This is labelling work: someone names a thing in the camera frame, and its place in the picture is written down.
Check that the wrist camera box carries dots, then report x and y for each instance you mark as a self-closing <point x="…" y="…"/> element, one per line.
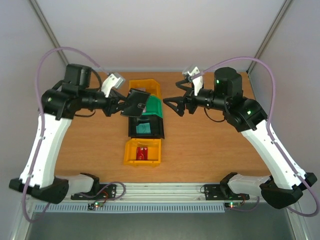
<point x="113" y="81"/>
<point x="193" y="75"/>

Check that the black plastic bin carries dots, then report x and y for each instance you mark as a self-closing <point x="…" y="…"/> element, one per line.
<point x="156" y="124"/>

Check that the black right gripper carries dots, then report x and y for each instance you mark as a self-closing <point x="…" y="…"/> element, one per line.
<point x="188" y="103"/>

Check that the yellow plastic bin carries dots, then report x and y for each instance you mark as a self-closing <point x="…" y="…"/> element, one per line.
<point x="154" y="152"/>
<point x="148" y="85"/>

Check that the far yellow plastic bin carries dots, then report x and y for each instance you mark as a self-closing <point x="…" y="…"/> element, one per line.
<point x="148" y="85"/>

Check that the slotted grey cable duct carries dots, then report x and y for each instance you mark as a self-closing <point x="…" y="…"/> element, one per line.
<point x="134" y="208"/>

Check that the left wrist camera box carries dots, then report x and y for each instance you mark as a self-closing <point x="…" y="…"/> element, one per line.
<point x="113" y="81"/>

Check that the aluminium front rail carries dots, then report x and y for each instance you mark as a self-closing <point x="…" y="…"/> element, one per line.
<point x="160" y="191"/>

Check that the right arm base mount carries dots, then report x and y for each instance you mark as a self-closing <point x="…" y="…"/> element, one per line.
<point x="212" y="192"/>

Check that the near yellow plastic bin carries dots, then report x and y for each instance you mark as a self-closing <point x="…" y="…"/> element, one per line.
<point x="154" y="152"/>

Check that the teal cards in bin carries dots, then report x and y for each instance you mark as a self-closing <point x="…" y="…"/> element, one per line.
<point x="143" y="128"/>

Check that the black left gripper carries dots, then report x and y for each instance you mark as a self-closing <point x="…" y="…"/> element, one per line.
<point x="113" y="107"/>

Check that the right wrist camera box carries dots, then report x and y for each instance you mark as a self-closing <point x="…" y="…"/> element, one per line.
<point x="193" y="75"/>

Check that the red card in bin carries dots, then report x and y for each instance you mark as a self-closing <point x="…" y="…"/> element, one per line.
<point x="141" y="153"/>

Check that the green plastic bin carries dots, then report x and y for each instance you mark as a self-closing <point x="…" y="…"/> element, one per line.
<point x="153" y="107"/>

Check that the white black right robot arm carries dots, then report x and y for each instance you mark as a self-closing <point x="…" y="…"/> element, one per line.
<point x="287" y="181"/>

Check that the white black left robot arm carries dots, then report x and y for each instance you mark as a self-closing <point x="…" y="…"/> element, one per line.
<point x="59" y="106"/>

